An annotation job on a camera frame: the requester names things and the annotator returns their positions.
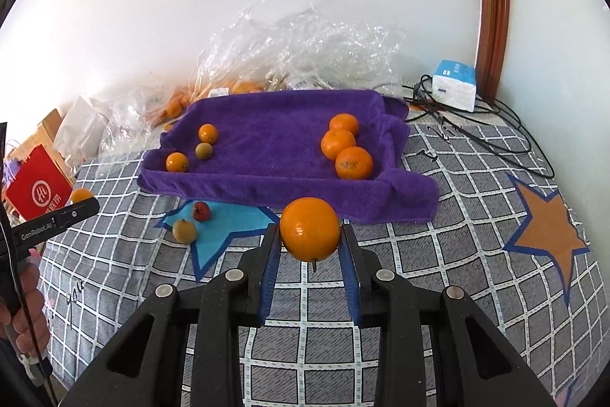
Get small orange kumquat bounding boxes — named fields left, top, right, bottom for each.
left=165, top=152, right=189, bottom=172
left=329, top=113, right=360, bottom=136
left=197, top=123, right=219, bottom=145
left=70, top=188, right=93, bottom=203

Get green-brown small fruit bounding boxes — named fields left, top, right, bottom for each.
left=194, top=143, right=213, bottom=161
left=172, top=219, right=197, bottom=245

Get small red fruit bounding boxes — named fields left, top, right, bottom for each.
left=191, top=201, right=212, bottom=222

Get large round orange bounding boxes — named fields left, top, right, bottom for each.
left=279, top=197, right=341, bottom=264

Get orange mandarin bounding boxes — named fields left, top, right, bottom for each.
left=319, top=129, right=356, bottom=161
left=335, top=146, right=374, bottom=180

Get person's left hand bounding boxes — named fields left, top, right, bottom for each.
left=1, top=262, right=50, bottom=356

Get red paper bag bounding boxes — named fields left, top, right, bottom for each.
left=6, top=145, right=72, bottom=220

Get wooden chair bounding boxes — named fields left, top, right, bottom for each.
left=7, top=108, right=74, bottom=185

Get white plastic bag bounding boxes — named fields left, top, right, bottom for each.
left=52, top=97, right=111, bottom=169

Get clear bag with oranges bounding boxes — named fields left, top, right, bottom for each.
left=98, top=85, right=193, bottom=158

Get grey checked tablecloth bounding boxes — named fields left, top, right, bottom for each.
left=40, top=125, right=609, bottom=406

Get purple towel tray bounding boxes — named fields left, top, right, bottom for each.
left=138, top=90, right=440, bottom=224

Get large clear plastic bag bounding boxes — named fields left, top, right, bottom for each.
left=189, top=0, right=404, bottom=101

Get blue white tissue pack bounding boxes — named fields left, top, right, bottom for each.
left=432, top=60, right=477, bottom=113

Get black cables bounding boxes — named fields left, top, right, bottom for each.
left=380, top=74, right=556, bottom=180

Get brown wooden door frame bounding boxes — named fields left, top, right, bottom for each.
left=475, top=0, right=511, bottom=100

